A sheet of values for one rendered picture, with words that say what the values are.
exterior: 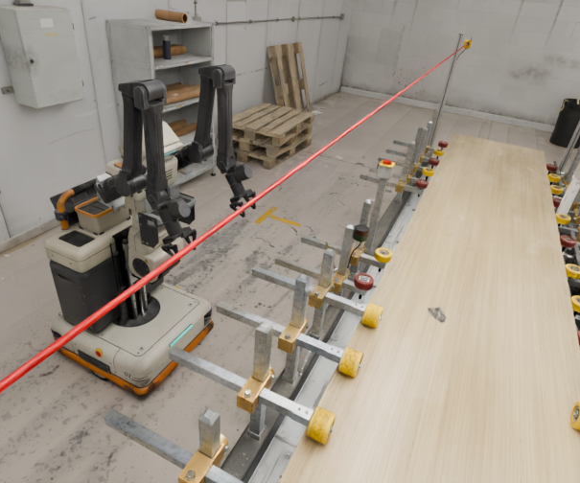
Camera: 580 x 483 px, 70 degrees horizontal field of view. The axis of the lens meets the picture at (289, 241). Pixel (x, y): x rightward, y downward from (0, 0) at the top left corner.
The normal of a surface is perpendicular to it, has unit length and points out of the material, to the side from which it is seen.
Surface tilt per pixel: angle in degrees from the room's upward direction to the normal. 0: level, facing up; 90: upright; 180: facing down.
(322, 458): 0
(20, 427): 0
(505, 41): 90
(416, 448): 0
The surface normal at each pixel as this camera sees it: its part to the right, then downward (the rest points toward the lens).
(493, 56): -0.43, 0.44
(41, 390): 0.09, -0.84
